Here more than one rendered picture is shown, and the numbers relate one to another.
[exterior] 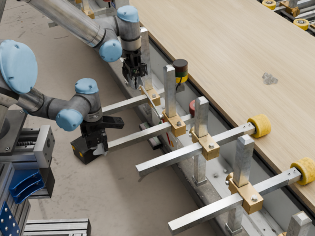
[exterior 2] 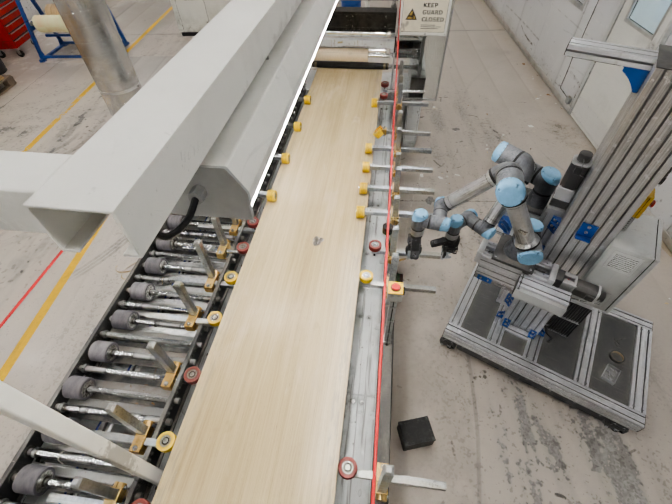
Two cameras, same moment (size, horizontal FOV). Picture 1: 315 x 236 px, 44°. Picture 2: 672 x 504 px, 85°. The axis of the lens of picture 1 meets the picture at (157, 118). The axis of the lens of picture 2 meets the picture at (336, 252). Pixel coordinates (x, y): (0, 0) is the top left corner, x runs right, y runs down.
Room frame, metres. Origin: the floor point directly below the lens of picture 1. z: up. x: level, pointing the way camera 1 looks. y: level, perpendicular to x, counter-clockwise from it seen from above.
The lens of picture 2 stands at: (2.70, 0.42, 2.63)
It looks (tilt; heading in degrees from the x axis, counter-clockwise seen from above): 49 degrees down; 211
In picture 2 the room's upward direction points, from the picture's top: 2 degrees counter-clockwise
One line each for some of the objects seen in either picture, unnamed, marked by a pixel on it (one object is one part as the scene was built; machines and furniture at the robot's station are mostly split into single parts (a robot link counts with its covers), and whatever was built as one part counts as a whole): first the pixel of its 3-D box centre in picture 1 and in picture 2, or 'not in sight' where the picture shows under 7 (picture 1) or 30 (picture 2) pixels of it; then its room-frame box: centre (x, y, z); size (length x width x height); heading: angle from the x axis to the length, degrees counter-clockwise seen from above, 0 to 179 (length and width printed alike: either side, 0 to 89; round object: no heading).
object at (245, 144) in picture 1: (238, 190); (395, 195); (0.77, -0.25, 0.93); 0.04 x 0.04 x 0.48; 22
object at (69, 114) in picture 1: (69, 112); (469, 219); (0.99, 0.29, 1.12); 0.11 x 0.11 x 0.08; 66
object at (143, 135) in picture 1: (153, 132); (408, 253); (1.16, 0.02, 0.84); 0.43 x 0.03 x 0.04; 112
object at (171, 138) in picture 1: (163, 132); not in sight; (1.25, -0.02, 0.75); 0.26 x 0.01 x 0.10; 22
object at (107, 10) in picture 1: (81, 16); (393, 479); (2.34, 0.45, 0.80); 0.44 x 0.03 x 0.04; 112
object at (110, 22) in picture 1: (102, 31); (439, 221); (1.25, 0.17, 1.27); 0.11 x 0.11 x 0.08; 14
